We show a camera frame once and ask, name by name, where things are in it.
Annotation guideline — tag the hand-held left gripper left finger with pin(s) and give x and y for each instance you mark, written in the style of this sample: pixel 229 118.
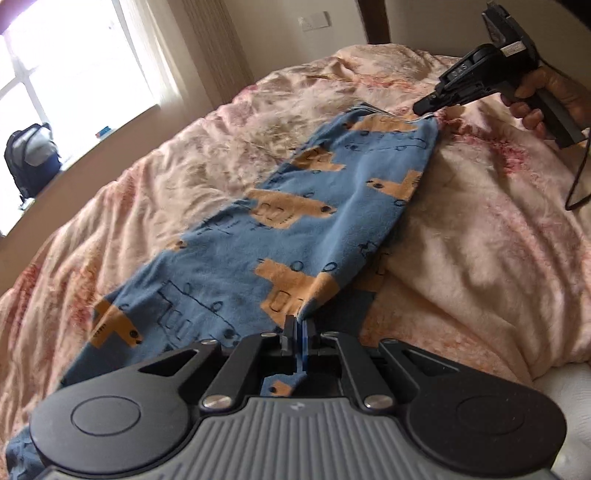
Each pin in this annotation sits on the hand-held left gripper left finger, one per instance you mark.
pixel 290 342

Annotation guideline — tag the white bed sheet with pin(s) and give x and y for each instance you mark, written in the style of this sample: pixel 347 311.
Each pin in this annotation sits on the white bed sheet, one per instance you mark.
pixel 572 397

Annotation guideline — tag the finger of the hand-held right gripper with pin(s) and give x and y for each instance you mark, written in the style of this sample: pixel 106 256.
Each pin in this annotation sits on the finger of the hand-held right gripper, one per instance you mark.
pixel 445 86
pixel 427 105

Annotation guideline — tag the person's right hand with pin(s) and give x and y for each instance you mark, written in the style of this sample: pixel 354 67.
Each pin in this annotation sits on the person's right hand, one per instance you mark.
pixel 572 92

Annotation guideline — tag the white windowsill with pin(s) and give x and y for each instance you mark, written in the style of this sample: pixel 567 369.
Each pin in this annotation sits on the white windowsill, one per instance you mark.
pixel 136 119

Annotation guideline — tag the white sheer curtain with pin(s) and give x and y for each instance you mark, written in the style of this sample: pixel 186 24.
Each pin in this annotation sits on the white sheer curtain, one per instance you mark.
pixel 147 50

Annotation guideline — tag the blue printed pants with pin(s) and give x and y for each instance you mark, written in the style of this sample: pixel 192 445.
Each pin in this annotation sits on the blue printed pants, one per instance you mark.
pixel 323 230

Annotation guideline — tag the dark blue backpack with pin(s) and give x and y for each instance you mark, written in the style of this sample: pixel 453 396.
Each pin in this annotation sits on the dark blue backpack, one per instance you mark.
pixel 32 157

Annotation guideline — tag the window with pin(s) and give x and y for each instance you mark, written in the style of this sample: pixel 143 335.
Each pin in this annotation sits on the window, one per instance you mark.
pixel 69 55

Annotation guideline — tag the pink floral blanket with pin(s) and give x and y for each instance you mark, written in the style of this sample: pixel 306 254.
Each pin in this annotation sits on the pink floral blanket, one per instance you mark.
pixel 184 161

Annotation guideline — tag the small blue box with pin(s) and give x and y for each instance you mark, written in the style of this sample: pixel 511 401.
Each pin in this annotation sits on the small blue box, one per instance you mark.
pixel 103 131

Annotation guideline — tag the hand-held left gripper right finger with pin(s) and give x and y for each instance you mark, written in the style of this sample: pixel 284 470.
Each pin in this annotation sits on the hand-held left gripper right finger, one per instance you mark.
pixel 308 344

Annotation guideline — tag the dark wooden post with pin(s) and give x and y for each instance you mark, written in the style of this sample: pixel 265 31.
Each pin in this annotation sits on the dark wooden post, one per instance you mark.
pixel 375 18

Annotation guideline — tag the white wall plate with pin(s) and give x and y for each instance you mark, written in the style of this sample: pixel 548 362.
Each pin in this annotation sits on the white wall plate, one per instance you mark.
pixel 314 21

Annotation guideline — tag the beige curtain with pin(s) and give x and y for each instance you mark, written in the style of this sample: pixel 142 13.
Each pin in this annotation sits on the beige curtain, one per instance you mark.
pixel 217 41

